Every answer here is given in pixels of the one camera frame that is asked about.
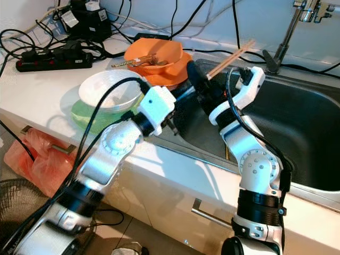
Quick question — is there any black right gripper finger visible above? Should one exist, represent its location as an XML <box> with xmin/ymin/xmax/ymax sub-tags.
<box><xmin>186</xmin><ymin>59</ymin><xmax>219</xmax><ymax>99</ymax></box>

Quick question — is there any white bowl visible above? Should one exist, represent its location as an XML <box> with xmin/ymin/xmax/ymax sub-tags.
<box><xmin>78</xmin><ymin>69</ymin><xmax>144</xmax><ymax>113</ymax></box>

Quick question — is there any green plate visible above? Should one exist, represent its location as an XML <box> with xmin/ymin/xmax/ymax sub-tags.
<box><xmin>70</xmin><ymin>85</ymin><xmax>152</xmax><ymax>138</ymax></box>

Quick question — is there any orange plate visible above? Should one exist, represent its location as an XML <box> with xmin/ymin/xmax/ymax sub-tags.
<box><xmin>149</xmin><ymin>50</ymin><xmax>193</xmax><ymax>87</ymax></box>

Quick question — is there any orange bowl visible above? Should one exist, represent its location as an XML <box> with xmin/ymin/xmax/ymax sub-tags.
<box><xmin>124</xmin><ymin>37</ymin><xmax>184</xmax><ymax>74</ymax></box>

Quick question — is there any flat black power brick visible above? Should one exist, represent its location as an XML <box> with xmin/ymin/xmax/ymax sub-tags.
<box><xmin>133</xmin><ymin>33</ymin><xmax>168</xmax><ymax>42</ymax></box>

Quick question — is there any chrome faucet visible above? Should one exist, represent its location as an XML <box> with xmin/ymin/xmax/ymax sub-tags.
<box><xmin>263</xmin><ymin>0</ymin><xmax>327</xmax><ymax>74</ymax></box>

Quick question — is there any stainless steel sink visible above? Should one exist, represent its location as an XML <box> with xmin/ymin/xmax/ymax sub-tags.
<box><xmin>157</xmin><ymin>57</ymin><xmax>340</xmax><ymax>200</ymax></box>

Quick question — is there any black charger box white label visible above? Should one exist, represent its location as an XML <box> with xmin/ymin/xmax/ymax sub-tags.
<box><xmin>59</xmin><ymin>0</ymin><xmax>112</xmax><ymax>42</ymax></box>

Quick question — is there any white cabinet door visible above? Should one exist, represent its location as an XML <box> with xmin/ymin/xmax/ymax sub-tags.
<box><xmin>127</xmin><ymin>149</ymin><xmax>340</xmax><ymax>255</ymax></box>

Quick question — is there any black power strip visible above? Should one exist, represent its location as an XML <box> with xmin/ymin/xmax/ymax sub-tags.
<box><xmin>15</xmin><ymin>47</ymin><xmax>94</xmax><ymax>72</ymax></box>

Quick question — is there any orange plastic bag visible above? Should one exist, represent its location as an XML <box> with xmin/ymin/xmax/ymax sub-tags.
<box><xmin>4</xmin><ymin>127</ymin><xmax>80</xmax><ymax>198</ymax></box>

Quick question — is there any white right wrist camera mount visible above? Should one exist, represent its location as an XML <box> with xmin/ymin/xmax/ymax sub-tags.
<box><xmin>207</xmin><ymin>66</ymin><xmax>266</xmax><ymax>127</ymax></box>

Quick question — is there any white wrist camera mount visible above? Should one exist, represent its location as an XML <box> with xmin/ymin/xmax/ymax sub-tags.
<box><xmin>207</xmin><ymin>66</ymin><xmax>266</xmax><ymax>127</ymax></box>
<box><xmin>135</xmin><ymin>85</ymin><xmax>177</xmax><ymax>136</ymax></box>

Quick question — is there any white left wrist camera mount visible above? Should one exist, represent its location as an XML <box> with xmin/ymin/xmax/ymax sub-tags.
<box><xmin>135</xmin><ymin>85</ymin><xmax>177</xmax><ymax>136</ymax></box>

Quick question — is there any ornate handle brown spoon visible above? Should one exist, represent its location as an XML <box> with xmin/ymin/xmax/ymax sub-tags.
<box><xmin>112</xmin><ymin>54</ymin><xmax>168</xmax><ymax>69</ymax></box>

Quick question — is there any black wall cable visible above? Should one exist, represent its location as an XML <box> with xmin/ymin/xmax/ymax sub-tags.
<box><xmin>169</xmin><ymin>0</ymin><xmax>177</xmax><ymax>37</ymax></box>
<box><xmin>230</xmin><ymin>0</ymin><xmax>269</xmax><ymax>64</ymax></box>
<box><xmin>178</xmin><ymin>0</ymin><xmax>208</xmax><ymax>39</ymax></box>

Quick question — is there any black power strip cord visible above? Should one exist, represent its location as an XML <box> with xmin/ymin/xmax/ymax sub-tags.
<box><xmin>0</xmin><ymin>120</ymin><xmax>35</xmax><ymax>163</ymax></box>

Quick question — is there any metal cabinet handle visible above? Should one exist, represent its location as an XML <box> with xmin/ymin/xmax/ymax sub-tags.
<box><xmin>191</xmin><ymin>198</ymin><xmax>240</xmax><ymax>230</ymax></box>
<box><xmin>21</xmin><ymin>125</ymin><xmax>80</xmax><ymax>155</ymax></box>

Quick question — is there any black floor cable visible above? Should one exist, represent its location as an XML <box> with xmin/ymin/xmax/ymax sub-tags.
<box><xmin>85</xmin><ymin>208</ymin><xmax>118</xmax><ymax>226</ymax></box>

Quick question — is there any floor fan wire grille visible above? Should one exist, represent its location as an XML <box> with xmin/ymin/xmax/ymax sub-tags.
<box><xmin>0</xmin><ymin>178</ymin><xmax>64</xmax><ymax>255</ymax></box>

